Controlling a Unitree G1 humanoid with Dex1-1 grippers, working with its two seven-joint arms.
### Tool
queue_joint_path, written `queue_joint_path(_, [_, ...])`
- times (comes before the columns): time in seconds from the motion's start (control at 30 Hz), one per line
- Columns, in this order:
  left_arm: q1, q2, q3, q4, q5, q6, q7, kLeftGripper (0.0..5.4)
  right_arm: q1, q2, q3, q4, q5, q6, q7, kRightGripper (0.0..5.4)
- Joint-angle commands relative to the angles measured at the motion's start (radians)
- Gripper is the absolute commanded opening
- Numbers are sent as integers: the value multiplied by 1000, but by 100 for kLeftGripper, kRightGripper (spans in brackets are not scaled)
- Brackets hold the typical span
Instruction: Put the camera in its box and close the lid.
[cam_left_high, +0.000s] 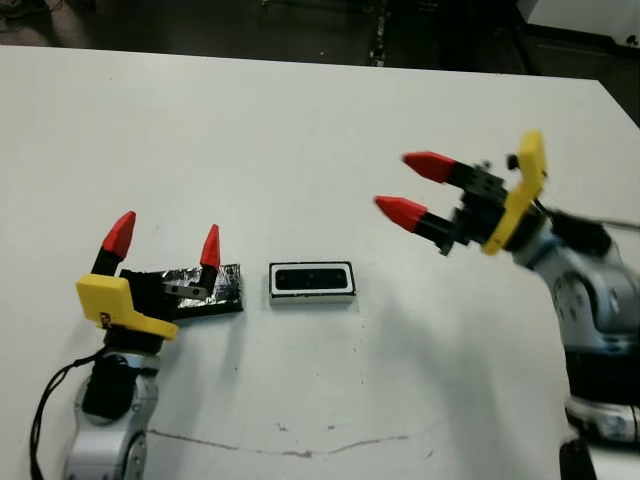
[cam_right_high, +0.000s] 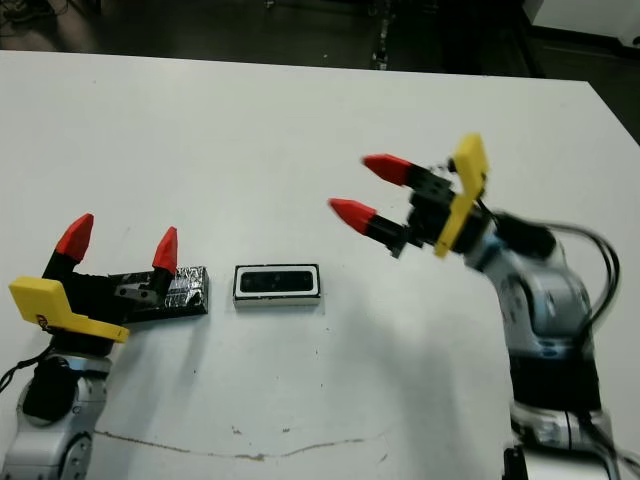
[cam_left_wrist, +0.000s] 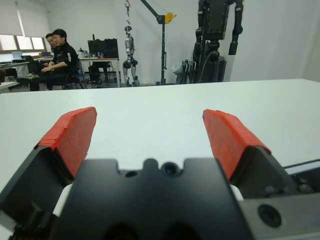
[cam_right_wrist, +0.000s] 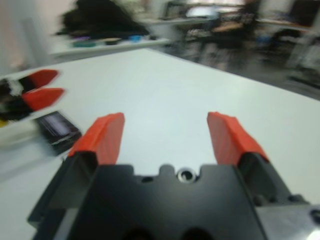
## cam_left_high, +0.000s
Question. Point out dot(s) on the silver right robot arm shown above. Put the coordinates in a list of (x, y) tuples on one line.
[(595, 310)]

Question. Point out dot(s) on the black camera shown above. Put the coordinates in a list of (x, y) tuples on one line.
[(310, 279)]

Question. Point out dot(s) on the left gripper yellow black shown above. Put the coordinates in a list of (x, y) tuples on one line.
[(130, 310)]

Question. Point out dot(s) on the black box lid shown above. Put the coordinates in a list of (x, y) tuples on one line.
[(227, 295)]

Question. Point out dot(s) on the white-lined box base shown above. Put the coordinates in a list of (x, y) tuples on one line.
[(312, 301)]

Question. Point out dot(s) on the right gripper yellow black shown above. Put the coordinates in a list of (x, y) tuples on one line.
[(520, 205)]

